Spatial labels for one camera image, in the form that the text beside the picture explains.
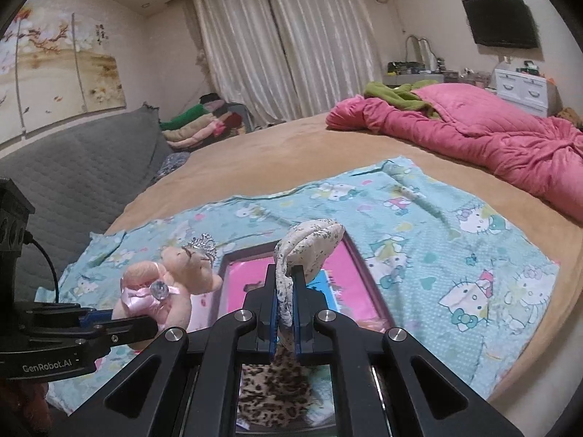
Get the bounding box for light blue printed blanket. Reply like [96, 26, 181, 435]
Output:
[36, 155, 562, 416]

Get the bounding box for bed with tan sheet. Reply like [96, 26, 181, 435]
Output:
[104, 114, 583, 402]

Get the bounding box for green cloth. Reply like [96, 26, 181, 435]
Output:
[363, 80, 441, 120]

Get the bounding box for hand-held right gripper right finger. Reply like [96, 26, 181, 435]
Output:
[291, 266, 524, 437]

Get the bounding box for white drawer cabinet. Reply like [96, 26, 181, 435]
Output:
[494, 68, 562, 118]

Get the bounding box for leopard print cloth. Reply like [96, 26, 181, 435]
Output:
[239, 341, 316, 431]

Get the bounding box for black cable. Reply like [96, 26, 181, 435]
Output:
[26, 231, 63, 304]

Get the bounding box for cluttered side table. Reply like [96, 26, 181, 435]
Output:
[385, 34, 495, 88]

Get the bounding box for wall-mounted black television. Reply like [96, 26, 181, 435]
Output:
[461, 0, 541, 50]

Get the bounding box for pink book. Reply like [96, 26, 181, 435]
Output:
[218, 232, 395, 334]

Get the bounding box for pink quilt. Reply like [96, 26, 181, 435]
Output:
[325, 83, 583, 217]

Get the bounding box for pink plush bear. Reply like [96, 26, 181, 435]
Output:
[111, 232, 224, 334]

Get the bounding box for pile of folded clothes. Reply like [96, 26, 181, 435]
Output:
[157, 93, 250, 150]

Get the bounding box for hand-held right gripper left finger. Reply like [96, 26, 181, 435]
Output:
[50, 265, 280, 437]

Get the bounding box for white curtain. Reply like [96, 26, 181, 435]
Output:
[190, 0, 384, 131]

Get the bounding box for grey quilted sofa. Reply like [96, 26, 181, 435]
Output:
[0, 105, 176, 311]

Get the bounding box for dark patterned cloth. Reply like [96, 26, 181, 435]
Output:
[154, 152, 192, 183]

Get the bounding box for blossom wall painting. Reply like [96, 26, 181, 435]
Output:
[0, 2, 128, 145]

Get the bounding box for white green-speckled cloth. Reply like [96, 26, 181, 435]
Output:
[273, 219, 347, 329]

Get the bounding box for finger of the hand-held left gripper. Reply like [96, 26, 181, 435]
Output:
[77, 307, 116, 329]
[90, 315, 159, 359]

